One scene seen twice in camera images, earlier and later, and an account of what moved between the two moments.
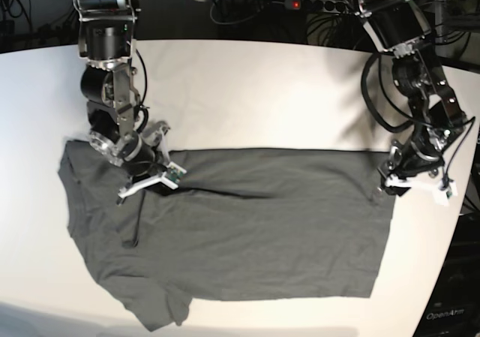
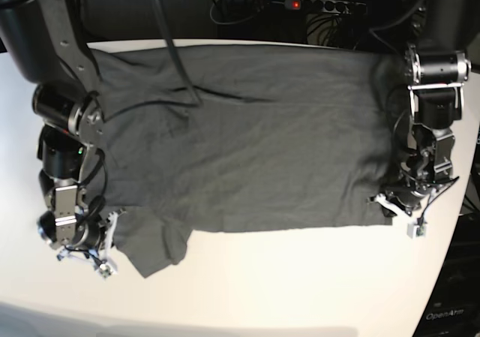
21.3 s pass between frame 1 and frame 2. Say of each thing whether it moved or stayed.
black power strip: stayed
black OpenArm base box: stayed
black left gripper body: moved
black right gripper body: moved
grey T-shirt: moved
